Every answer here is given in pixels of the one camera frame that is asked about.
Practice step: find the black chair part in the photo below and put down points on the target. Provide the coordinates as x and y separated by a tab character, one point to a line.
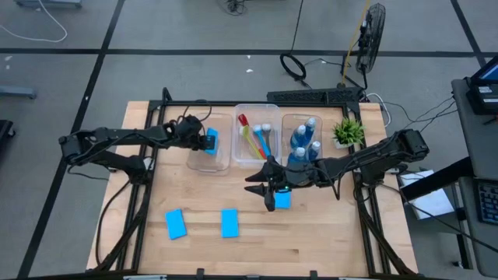
4	134

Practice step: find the grey metal foot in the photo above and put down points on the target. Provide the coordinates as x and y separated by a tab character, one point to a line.
46	3
17	92

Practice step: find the green plant in white pot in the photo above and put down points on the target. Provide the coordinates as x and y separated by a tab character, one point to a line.
348	132

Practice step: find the black table clamp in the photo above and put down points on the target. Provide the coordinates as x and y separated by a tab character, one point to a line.
200	272
313	274

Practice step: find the red dish brush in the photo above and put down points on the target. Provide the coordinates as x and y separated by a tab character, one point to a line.
243	119

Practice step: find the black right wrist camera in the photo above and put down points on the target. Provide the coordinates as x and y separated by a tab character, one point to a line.
269	202

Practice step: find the white box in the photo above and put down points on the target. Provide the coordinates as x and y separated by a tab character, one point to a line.
432	202

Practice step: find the black laptop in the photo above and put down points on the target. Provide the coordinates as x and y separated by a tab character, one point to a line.
484	95

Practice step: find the green dish brush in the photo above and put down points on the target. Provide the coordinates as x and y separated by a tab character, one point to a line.
246	131

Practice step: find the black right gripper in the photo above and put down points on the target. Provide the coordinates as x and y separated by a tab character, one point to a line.
295	177

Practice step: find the blue dish soap bottle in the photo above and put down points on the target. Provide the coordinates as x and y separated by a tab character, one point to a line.
310	130
314	152
297	157
299	138

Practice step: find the clear rectangular plastic bin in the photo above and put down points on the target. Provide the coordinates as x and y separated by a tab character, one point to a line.
202	163
290	120

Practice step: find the blue cellulose sponge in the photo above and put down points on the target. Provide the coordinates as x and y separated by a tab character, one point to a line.
213	131
175	225
284	201
229	223

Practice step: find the black chair base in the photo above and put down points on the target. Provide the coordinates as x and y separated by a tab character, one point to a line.
233	5

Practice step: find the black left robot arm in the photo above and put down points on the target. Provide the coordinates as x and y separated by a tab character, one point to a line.
128	134

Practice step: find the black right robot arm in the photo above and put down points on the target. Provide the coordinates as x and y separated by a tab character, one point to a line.
389	149

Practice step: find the black standing fan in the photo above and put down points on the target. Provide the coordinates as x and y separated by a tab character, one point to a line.
371	39

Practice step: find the grey desk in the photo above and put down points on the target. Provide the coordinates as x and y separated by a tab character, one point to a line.
478	148

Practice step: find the black keyboard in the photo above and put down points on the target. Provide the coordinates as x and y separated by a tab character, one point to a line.
489	202

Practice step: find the large clear plastic tub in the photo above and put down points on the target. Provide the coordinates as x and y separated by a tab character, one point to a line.
274	113

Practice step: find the blue dish brush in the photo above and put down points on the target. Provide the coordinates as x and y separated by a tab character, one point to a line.
262	144

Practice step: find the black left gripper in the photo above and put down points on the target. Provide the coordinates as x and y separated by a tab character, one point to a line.
190	130

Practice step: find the black bar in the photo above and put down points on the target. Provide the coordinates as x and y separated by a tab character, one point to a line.
435	179

